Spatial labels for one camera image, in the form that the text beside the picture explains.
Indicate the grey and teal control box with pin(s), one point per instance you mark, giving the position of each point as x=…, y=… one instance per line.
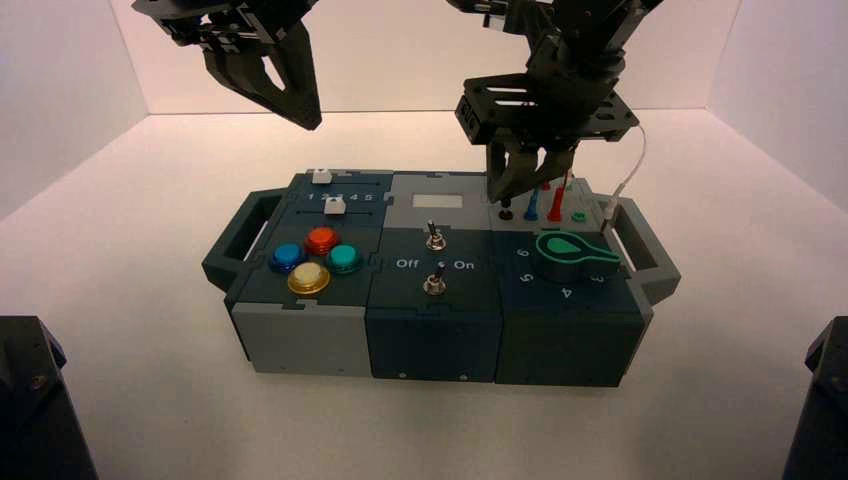
x=430, y=344

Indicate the white slider knob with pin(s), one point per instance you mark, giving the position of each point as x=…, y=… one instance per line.
x=334, y=208
x=320, y=176

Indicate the green socket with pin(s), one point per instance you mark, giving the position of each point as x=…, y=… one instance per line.
x=578, y=216

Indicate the small grey display screen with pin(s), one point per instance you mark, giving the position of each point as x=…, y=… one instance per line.
x=437, y=201

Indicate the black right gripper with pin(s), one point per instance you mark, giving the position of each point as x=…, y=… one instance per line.
x=556, y=106

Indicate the blue push button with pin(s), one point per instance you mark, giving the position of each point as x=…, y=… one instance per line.
x=287, y=257

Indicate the teal push button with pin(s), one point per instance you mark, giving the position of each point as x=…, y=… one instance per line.
x=343, y=258

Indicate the yellow push button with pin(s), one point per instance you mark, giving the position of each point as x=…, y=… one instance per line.
x=309, y=278

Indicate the red push button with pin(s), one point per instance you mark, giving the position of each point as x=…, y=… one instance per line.
x=322, y=240

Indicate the green rotary knob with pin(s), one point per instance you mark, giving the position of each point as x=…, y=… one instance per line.
x=573, y=257

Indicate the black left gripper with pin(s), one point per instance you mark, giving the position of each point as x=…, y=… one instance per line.
x=225, y=20

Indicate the metal toggle switch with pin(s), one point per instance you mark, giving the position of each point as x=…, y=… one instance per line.
x=434, y=284
x=434, y=240

